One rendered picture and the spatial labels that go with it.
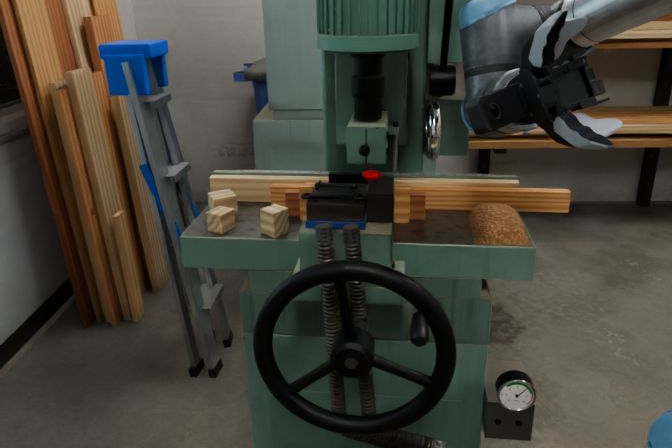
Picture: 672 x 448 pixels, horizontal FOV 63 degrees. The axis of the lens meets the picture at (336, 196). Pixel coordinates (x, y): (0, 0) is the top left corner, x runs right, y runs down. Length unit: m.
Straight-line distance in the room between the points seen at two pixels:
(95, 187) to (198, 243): 1.37
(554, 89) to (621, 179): 3.16
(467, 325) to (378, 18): 0.53
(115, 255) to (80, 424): 0.68
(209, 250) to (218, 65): 2.55
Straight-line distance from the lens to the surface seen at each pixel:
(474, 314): 0.99
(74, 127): 2.28
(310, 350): 1.05
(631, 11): 0.90
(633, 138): 3.28
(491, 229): 0.94
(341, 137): 1.12
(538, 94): 0.72
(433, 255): 0.93
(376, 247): 0.82
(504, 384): 1.00
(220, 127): 3.54
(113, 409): 2.11
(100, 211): 2.36
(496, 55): 0.91
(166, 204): 1.85
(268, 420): 1.17
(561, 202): 1.09
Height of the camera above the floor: 1.29
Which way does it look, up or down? 20 degrees down
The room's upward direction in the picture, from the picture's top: 1 degrees counter-clockwise
